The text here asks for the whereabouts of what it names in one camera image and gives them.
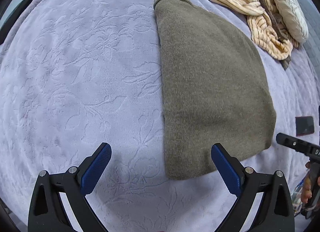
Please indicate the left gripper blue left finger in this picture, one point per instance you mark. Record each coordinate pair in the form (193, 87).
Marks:
(91, 169)

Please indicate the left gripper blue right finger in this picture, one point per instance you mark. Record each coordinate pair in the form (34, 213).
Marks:
(230, 169)

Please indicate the olive brown knit sweater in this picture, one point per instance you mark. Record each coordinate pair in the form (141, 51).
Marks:
(215, 89)

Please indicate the person's right hand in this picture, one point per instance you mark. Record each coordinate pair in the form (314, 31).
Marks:
(306, 190)

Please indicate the black smartphone red case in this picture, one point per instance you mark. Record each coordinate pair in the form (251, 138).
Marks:
(304, 126)

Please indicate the lavender embossed bed blanket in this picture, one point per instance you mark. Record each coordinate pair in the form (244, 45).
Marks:
(76, 73)

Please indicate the cream quilted pillow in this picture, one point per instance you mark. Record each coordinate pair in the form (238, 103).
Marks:
(294, 19)

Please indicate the cream striped knit garment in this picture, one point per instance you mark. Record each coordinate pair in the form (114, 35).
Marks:
(262, 33)

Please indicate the grey brown knit garment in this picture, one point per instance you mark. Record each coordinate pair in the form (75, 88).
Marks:
(272, 19)

